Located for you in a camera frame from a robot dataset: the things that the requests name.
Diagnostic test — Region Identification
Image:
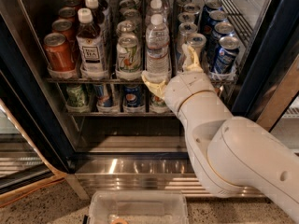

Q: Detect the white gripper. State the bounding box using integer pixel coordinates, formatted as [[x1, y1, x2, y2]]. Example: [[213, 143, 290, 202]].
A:
[[141, 44, 214, 115]]

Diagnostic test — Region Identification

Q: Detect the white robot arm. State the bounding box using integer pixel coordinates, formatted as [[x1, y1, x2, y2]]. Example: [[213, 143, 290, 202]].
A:
[[142, 45, 299, 223]]

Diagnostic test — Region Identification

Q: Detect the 7up can lower shelf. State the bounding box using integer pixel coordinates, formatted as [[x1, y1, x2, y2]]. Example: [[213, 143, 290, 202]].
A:
[[150, 93, 165, 107]]

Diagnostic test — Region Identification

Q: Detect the pepsi can lower shelf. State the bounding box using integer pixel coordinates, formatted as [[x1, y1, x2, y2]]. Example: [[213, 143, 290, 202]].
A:
[[123, 85, 142, 107]]

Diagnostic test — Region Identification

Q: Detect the blue can lower shelf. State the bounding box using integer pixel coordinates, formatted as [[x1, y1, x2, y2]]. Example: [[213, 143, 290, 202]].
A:
[[93, 84, 113, 107]]

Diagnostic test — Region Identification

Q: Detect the front tea bottle white cap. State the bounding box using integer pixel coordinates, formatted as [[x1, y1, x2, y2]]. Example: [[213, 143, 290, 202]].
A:
[[76, 8, 107, 72]]

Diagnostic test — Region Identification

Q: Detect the green can lower shelf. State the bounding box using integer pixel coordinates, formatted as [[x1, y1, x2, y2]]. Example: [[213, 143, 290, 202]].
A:
[[66, 84, 88, 107]]

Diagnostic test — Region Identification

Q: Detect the left fridge glass door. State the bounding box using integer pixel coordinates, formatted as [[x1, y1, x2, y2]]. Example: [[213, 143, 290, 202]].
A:
[[0, 71, 66, 206]]

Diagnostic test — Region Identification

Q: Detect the front silver energy drink can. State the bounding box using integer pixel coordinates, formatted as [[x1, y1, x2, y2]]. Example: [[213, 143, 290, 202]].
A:
[[185, 33, 206, 64]]

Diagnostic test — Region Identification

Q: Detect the silver energy drink can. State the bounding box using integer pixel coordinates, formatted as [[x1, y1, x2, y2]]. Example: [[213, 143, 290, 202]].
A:
[[177, 22, 197, 55], [185, 33, 206, 64]]

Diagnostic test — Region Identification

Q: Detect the front 7up can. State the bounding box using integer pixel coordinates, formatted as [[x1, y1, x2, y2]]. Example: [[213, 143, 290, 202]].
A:
[[117, 34, 141, 73]]

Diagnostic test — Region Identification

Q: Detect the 7up can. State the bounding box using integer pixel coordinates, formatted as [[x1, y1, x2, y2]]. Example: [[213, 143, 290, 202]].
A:
[[116, 20, 137, 37], [117, 34, 141, 73]]

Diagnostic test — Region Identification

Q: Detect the front blue pepsi can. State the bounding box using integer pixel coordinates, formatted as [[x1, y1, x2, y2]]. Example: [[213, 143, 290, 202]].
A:
[[212, 35, 240, 74]]

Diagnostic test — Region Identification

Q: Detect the blue pepsi can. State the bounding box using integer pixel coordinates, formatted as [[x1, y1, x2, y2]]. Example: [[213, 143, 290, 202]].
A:
[[203, 10, 228, 38], [201, 0, 222, 26], [206, 21, 235, 62], [212, 35, 240, 74]]

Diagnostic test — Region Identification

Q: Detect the front orange soda can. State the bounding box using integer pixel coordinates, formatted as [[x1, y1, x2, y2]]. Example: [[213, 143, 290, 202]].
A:
[[44, 33, 75, 72]]

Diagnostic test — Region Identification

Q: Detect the orange soda can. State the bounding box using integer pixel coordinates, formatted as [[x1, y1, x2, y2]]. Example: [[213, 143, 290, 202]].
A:
[[51, 19, 78, 51], [58, 7, 78, 24], [44, 33, 75, 72]]

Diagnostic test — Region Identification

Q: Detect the clear plastic bin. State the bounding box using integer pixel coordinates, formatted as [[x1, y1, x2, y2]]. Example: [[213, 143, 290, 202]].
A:
[[84, 190, 189, 224]]

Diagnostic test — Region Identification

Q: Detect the top wire fridge shelf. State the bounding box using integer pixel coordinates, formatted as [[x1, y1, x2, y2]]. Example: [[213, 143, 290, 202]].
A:
[[46, 0, 262, 86]]

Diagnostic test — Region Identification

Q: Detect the wire fridge shelf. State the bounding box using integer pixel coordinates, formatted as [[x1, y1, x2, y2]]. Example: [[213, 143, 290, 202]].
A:
[[46, 0, 262, 86], [64, 84, 173, 117]]

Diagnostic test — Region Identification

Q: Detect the lower wire fridge shelf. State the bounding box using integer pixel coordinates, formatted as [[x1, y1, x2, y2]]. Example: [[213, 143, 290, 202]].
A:
[[64, 84, 173, 117]]

